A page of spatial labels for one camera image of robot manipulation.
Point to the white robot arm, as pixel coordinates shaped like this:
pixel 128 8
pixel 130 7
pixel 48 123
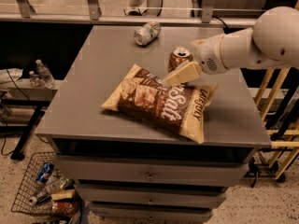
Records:
pixel 272 42

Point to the clear water bottle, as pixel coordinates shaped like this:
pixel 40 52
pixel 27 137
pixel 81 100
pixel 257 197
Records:
pixel 45 74

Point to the orange soda can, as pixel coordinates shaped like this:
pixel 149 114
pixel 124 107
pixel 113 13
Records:
pixel 178 56

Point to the wire basket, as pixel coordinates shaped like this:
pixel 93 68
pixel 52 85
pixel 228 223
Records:
pixel 29 187

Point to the black side table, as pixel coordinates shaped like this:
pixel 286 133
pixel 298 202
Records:
pixel 22 105

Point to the small clear bottle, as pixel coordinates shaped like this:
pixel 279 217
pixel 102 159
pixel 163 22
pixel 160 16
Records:
pixel 35 79

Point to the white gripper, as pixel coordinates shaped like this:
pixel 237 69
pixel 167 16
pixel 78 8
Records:
pixel 209 55

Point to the silver green soda can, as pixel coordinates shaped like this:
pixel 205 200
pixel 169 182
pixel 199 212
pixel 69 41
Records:
pixel 147 33

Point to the blue can in basket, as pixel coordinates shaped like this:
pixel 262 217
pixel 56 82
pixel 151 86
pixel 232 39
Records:
pixel 45 172

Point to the brown chip bag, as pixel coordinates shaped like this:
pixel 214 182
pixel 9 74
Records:
pixel 179 109

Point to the yellow sponge in basket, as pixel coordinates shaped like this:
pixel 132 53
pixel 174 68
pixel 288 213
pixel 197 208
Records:
pixel 63 194

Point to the plastic bottle in basket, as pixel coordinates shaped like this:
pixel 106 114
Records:
pixel 49 189

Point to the red packet in basket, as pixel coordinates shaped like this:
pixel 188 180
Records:
pixel 64 208

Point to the grey drawer cabinet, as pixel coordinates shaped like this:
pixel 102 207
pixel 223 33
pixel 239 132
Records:
pixel 129 168

